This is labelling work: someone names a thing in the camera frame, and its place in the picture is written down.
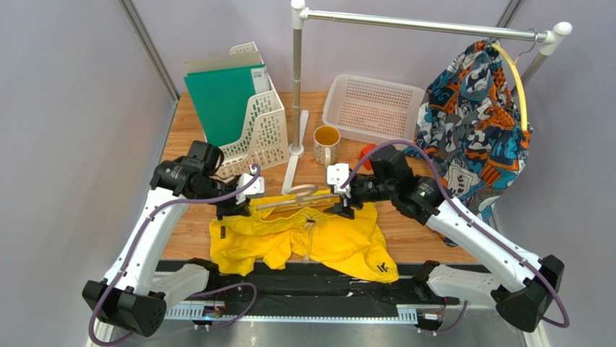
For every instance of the beige folder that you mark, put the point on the beige folder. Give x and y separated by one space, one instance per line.
224 62

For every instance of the patterned blue orange shorts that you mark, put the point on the patterned blue orange shorts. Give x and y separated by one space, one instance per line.
470 127

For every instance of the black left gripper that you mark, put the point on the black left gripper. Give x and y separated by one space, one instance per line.
234 209

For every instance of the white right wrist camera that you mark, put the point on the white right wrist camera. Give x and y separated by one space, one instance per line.
336 175

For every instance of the white perforated file holder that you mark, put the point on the white perforated file holder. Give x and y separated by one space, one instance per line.
263 139

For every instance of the white clothes rack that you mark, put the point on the white clothes rack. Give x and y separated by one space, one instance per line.
398 41

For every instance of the beige clothes hanger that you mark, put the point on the beige clothes hanger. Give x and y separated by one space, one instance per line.
299 195

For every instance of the green folder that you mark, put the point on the green folder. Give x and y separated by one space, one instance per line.
220 98

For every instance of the yellow clothes hanger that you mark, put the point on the yellow clothes hanger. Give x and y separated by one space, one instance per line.
512 63

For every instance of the white perforated plastic basket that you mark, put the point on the white perforated plastic basket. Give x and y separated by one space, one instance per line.
371 110

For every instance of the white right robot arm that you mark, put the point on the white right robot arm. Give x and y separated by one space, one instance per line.
521 286

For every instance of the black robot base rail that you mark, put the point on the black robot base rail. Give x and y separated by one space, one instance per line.
311 292

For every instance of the white mug with yellow interior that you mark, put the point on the white mug with yellow interior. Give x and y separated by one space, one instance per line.
326 141

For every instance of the yellow shorts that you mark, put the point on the yellow shorts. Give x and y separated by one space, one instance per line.
355 247

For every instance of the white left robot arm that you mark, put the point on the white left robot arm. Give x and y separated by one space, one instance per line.
128 300

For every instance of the red cube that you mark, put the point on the red cube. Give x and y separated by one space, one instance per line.
364 153

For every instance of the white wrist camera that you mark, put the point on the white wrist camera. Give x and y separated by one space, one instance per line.
336 175
250 185

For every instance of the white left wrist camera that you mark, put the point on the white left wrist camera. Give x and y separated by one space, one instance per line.
250 185

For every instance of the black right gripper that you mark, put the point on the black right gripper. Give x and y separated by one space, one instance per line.
342 204

